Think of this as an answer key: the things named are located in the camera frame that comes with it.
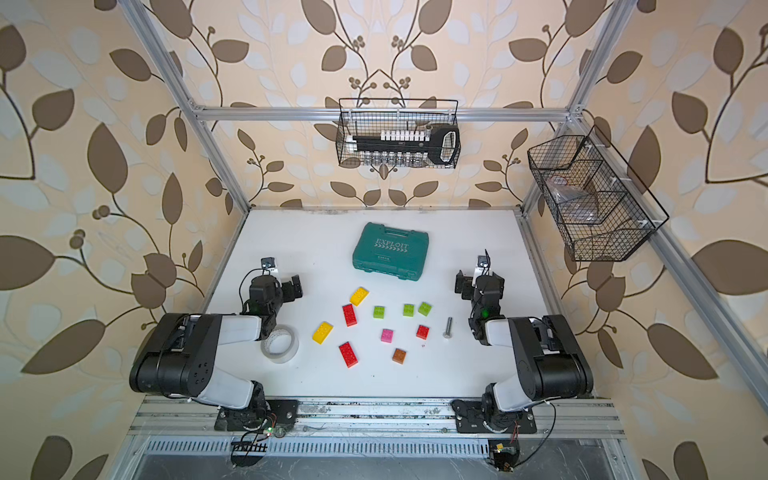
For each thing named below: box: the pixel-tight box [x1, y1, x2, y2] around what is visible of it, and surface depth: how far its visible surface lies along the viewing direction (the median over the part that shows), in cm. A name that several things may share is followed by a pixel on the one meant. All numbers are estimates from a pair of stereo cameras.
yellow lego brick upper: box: [350, 286, 370, 307], surface depth 98 cm
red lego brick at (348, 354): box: [338, 341, 358, 368], surface depth 85 cm
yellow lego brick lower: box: [312, 321, 335, 345], surface depth 90 cm
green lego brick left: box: [373, 306, 387, 319], surface depth 93 cm
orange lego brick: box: [392, 348, 407, 365], surface depth 85 cm
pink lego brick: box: [380, 328, 395, 344], surface depth 88 cm
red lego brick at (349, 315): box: [342, 303, 358, 328], surface depth 93 cm
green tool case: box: [353, 222, 429, 281], surface depth 104 cm
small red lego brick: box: [416, 324, 430, 341], surface depth 89 cm
